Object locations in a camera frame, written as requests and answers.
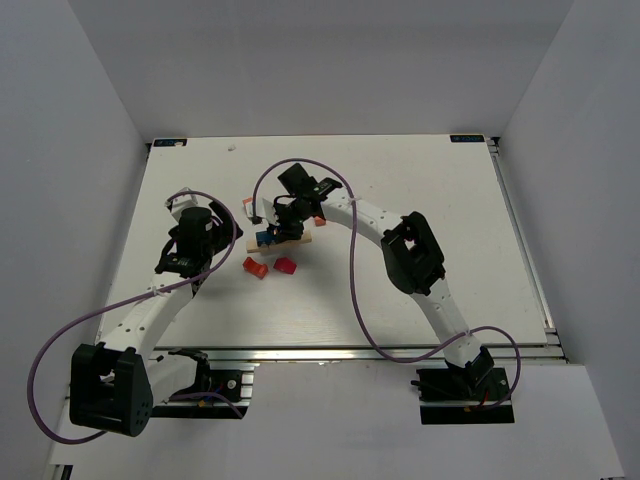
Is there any orange arch block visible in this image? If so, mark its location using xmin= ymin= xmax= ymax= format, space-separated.
xmin=243 ymin=257 xmax=269 ymax=280

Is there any natural wood block hotel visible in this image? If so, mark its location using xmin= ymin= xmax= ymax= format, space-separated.
xmin=288 ymin=231 xmax=312 ymax=246

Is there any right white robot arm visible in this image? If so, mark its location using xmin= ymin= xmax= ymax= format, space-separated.
xmin=274 ymin=159 xmax=494 ymax=395

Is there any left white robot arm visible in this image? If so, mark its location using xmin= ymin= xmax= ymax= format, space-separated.
xmin=69 ymin=200 xmax=242 ymax=437

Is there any small natural wood block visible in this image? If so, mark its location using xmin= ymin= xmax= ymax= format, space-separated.
xmin=246 ymin=240 xmax=266 ymax=253

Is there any left blue table label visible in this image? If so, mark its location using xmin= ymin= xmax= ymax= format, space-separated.
xmin=152 ymin=138 xmax=187 ymax=148

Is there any aluminium table rail right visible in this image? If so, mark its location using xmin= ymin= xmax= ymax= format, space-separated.
xmin=486 ymin=137 xmax=566 ymax=359

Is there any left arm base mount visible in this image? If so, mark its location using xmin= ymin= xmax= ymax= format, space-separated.
xmin=146 ymin=348 xmax=250 ymax=420

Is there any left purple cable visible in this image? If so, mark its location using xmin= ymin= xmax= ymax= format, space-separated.
xmin=27 ymin=191 xmax=246 ymax=445

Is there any right blue table label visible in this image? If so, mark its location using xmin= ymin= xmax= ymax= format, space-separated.
xmin=449 ymin=134 xmax=486 ymax=143

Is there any blue table label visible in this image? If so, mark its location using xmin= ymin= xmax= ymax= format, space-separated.
xmin=152 ymin=138 xmax=187 ymax=148
xmin=449 ymin=134 xmax=486 ymax=143

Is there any aluminium table rail front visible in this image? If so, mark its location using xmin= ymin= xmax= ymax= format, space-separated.
xmin=202 ymin=345 xmax=567 ymax=363

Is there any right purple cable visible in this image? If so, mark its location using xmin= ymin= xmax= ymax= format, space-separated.
xmin=251 ymin=158 xmax=524 ymax=411

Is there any aluminium table rail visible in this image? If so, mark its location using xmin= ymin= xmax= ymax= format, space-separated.
xmin=486 ymin=137 xmax=566 ymax=359
xmin=202 ymin=345 xmax=567 ymax=363

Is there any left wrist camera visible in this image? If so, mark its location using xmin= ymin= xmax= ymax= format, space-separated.
xmin=165 ymin=187 xmax=198 ymax=221

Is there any blue wood block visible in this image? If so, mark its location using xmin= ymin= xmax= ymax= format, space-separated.
xmin=255 ymin=230 xmax=277 ymax=248

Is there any purple cable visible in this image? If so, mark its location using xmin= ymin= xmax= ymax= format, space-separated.
xmin=251 ymin=158 xmax=524 ymax=411
xmin=27 ymin=191 xmax=246 ymax=445

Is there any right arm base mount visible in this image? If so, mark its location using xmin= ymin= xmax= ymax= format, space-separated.
xmin=410 ymin=368 xmax=515 ymax=426

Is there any red roof block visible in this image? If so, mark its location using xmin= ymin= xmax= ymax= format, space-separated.
xmin=273 ymin=257 xmax=297 ymax=275

